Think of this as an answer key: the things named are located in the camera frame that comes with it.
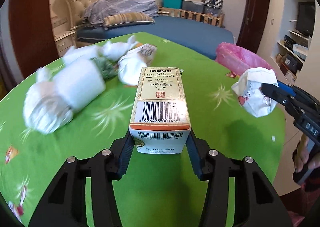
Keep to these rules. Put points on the dark storage box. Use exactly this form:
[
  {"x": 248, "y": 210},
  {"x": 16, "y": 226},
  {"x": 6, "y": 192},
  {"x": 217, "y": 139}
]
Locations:
[{"x": 213, "y": 11}]

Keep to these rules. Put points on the teal storage box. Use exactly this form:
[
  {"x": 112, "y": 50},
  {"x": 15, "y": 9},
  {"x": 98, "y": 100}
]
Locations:
[{"x": 172, "y": 2}]

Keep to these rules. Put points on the striped pillow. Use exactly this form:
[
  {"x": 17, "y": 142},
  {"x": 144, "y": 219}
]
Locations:
[{"x": 127, "y": 20}]

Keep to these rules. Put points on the person's right hand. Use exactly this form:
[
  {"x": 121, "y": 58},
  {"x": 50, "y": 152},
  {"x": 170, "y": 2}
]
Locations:
[{"x": 300, "y": 156}]

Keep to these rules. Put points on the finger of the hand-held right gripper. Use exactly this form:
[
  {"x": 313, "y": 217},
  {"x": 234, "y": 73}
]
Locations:
[
  {"x": 287, "y": 87},
  {"x": 277, "y": 95}
]

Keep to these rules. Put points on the white built-in wardrobe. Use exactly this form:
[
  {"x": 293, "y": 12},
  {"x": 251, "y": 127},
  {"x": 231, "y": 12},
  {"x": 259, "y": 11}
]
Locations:
[{"x": 277, "y": 16}]

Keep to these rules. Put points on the green printed tablecloth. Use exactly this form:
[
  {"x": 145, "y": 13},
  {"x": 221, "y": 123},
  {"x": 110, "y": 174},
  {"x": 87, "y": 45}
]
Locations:
[{"x": 100, "y": 129}]

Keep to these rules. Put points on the bin with pink liner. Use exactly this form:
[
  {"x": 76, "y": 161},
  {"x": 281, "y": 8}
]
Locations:
[{"x": 237, "y": 56}]

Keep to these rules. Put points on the wooden crib rail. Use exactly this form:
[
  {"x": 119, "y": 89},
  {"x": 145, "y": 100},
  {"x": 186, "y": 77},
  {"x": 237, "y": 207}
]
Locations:
[{"x": 192, "y": 15}]

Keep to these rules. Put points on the orange white medicine box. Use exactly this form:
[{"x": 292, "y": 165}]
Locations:
[{"x": 160, "y": 106}]

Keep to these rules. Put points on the grey clear storage box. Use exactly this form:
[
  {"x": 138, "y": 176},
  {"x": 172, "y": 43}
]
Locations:
[{"x": 193, "y": 6}]

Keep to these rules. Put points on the red printed paper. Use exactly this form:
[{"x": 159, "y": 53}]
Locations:
[{"x": 252, "y": 91}]

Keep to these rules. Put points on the black safe box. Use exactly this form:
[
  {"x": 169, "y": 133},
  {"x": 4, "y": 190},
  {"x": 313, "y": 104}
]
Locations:
[{"x": 290, "y": 63}]

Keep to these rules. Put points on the checkered bag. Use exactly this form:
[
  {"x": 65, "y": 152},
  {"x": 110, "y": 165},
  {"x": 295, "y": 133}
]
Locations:
[{"x": 213, "y": 1}]

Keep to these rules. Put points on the grey blue quilt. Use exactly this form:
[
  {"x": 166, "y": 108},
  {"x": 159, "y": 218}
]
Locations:
[{"x": 120, "y": 6}]

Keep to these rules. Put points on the bed with blue mattress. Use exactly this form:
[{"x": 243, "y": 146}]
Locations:
[{"x": 187, "y": 34}]

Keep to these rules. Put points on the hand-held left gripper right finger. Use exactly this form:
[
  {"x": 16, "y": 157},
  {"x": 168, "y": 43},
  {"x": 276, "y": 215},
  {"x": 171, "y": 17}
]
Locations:
[{"x": 195, "y": 156}]

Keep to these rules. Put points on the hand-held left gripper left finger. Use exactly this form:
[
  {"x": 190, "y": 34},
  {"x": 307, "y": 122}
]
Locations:
[{"x": 125, "y": 154}]

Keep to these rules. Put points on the cream nightstand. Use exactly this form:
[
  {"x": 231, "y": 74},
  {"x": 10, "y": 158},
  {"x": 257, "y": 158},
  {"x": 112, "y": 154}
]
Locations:
[{"x": 63, "y": 39}]

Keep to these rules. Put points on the black television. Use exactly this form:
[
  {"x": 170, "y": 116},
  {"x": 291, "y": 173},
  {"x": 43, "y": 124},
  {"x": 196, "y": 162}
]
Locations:
[{"x": 305, "y": 19}]

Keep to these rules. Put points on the brown wooden door frame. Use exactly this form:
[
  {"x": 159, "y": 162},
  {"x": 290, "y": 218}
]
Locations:
[{"x": 32, "y": 29}]

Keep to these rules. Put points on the crumpled green wrapper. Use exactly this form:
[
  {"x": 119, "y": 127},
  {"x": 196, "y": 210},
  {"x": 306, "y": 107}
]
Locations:
[{"x": 107, "y": 69}]

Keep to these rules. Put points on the dark wooden door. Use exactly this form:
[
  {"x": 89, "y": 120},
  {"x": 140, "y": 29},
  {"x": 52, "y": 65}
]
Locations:
[{"x": 252, "y": 16}]

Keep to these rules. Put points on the printed white paper bag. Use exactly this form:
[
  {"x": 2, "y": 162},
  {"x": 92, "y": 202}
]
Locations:
[{"x": 135, "y": 66}]

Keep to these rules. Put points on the blue white tissue box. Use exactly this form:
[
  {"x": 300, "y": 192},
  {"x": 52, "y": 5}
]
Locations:
[{"x": 300, "y": 51}]

